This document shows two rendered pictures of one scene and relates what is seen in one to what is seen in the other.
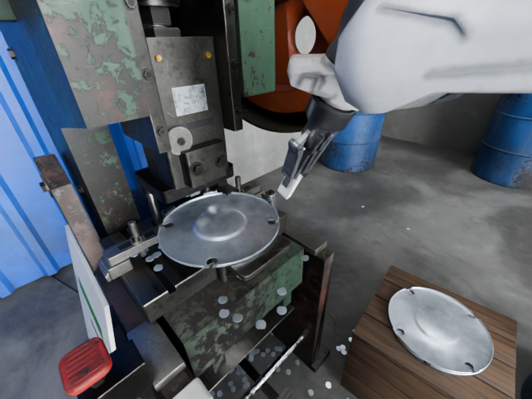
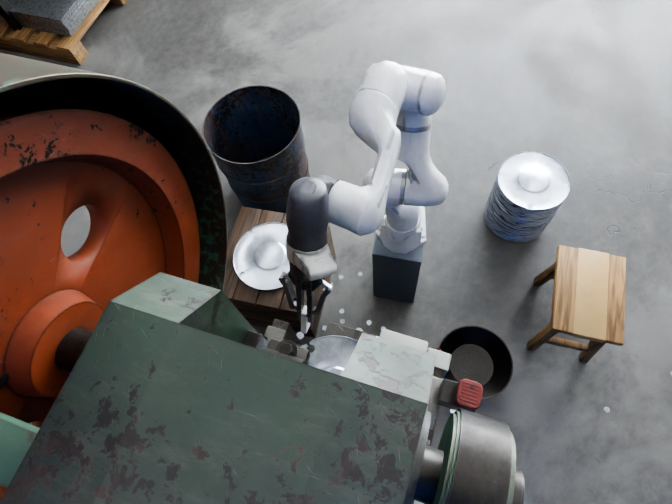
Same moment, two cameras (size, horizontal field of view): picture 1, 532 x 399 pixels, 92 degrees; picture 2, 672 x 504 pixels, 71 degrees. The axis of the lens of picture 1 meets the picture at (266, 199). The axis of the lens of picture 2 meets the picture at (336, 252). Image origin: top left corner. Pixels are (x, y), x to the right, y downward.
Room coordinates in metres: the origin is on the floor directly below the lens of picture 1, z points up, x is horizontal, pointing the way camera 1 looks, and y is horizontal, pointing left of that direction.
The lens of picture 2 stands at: (0.50, 0.33, 2.02)
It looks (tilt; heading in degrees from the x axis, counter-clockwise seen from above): 64 degrees down; 252
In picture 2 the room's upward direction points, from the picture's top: 11 degrees counter-clockwise
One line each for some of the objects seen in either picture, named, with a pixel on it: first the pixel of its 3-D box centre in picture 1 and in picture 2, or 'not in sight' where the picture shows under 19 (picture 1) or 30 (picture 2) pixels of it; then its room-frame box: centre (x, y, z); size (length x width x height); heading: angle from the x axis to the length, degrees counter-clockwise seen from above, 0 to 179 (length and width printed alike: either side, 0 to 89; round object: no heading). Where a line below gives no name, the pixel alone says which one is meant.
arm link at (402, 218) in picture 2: not in sight; (392, 197); (0.06, -0.34, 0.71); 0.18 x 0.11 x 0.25; 143
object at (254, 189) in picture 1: (241, 190); not in sight; (0.72, 0.08, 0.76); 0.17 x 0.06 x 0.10; 134
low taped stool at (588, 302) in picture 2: not in sight; (573, 306); (-0.48, 0.17, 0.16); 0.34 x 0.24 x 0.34; 47
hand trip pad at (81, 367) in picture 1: (93, 374); (467, 395); (0.20, 0.28, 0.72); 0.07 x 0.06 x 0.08; 44
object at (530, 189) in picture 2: not in sight; (533, 180); (-0.63, -0.33, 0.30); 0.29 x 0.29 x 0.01
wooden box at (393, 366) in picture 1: (420, 355); (278, 273); (0.49, -0.54, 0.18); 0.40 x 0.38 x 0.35; 49
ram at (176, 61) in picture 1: (182, 110); not in sight; (0.57, 0.17, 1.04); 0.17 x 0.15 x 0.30; 44
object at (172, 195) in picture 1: (187, 177); not in sight; (0.60, 0.20, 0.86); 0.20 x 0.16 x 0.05; 134
